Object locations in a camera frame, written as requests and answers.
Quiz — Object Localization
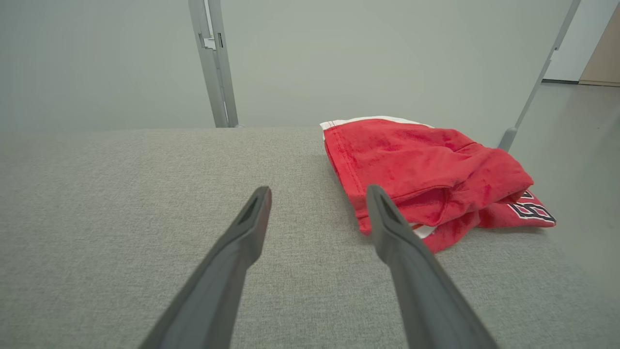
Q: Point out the red jersey shirt white sleeves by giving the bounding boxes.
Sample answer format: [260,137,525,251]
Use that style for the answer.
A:
[412,190,557,254]

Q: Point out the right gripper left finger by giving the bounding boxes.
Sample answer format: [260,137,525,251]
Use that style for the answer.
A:
[139,186,273,349]

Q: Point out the aluminium frame post with clip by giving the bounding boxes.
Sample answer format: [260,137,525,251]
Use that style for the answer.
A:
[188,0,239,128]

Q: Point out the red white shorts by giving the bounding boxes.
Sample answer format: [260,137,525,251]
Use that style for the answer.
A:
[320,115,534,236]

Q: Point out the beige wooden door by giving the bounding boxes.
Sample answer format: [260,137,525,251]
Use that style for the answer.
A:
[578,0,620,88]

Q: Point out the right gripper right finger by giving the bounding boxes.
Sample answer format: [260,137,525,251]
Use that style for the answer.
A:
[366,184,500,349]

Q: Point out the grey slanted support pole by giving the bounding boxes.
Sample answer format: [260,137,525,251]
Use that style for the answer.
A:
[497,0,582,152]

